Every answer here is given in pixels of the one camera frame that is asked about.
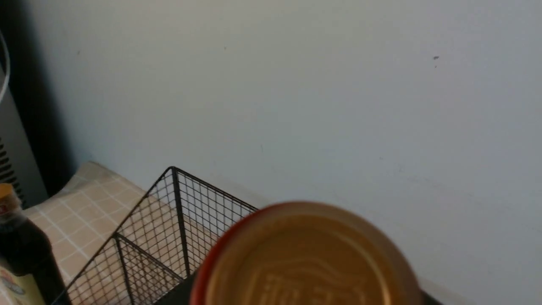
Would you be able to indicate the black wire mesh rack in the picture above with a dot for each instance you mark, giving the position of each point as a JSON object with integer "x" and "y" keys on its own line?
{"x": 187, "y": 242}

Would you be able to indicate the pink checkered tablecloth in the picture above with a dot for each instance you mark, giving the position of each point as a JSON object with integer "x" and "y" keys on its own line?
{"x": 84, "y": 212}

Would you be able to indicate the soy sauce bottle red label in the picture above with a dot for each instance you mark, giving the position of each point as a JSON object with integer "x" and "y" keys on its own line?
{"x": 305, "y": 253}

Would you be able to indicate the vinegar bottle beige label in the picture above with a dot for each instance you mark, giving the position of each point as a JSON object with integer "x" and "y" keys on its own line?
{"x": 29, "y": 272}

